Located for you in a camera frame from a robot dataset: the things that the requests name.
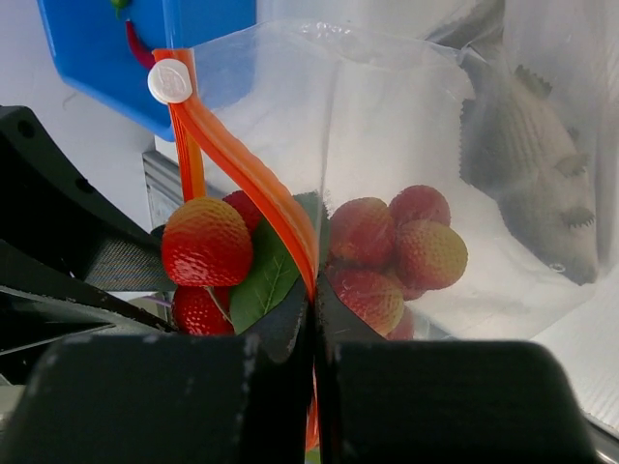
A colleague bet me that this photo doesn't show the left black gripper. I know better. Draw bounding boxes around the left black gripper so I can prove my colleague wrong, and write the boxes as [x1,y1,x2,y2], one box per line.
[1,105,175,387]

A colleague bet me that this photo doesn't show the blue plastic bin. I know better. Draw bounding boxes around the blue plastic bin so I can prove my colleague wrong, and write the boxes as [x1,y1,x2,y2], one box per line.
[38,0,257,141]

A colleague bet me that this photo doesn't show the grey toy fish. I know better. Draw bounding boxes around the grey toy fish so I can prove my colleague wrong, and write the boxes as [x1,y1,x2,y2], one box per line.
[459,60,599,285]

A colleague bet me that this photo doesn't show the clear zip bag orange zipper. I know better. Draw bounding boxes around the clear zip bag orange zipper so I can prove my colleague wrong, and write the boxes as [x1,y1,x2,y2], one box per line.
[147,0,619,455]

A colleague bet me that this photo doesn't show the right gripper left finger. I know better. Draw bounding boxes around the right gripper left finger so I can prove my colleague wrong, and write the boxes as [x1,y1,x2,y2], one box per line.
[1,283,312,463]

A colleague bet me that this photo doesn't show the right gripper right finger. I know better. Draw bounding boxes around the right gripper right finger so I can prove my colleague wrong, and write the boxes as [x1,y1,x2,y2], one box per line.
[314,278,597,463]

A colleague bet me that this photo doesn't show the aluminium rail front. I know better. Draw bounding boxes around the aluminium rail front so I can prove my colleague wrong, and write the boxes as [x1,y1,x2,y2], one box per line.
[142,151,184,229]

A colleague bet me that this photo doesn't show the green chili pepper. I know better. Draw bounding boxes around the green chili pepper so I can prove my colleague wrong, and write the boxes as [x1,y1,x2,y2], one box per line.
[110,0,132,19]

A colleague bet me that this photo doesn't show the red chili pepper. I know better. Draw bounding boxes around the red chili pepper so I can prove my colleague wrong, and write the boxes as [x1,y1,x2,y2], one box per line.
[125,20,155,71]

